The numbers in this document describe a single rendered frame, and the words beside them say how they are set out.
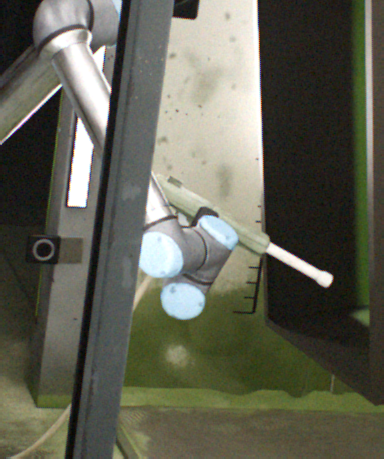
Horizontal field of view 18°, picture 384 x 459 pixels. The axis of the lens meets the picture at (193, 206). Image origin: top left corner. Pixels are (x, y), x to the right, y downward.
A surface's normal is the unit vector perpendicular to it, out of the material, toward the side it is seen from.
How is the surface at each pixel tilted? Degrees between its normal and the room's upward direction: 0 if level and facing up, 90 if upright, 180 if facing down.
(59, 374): 90
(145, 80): 90
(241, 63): 90
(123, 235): 90
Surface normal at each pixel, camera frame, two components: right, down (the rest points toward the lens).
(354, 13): 0.38, 0.23
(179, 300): -0.07, 0.52
